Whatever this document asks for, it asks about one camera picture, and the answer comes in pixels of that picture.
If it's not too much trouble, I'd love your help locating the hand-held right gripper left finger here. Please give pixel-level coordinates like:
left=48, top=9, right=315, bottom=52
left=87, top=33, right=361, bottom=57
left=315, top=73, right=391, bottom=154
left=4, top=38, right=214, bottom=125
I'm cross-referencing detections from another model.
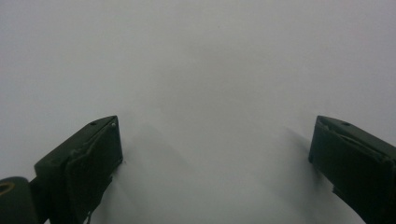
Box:
left=34, top=115, right=124, bottom=224

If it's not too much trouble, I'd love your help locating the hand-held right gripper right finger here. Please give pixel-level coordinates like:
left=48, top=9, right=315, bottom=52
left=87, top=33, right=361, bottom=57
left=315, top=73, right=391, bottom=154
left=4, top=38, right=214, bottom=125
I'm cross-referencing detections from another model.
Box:
left=308, top=115, right=396, bottom=224

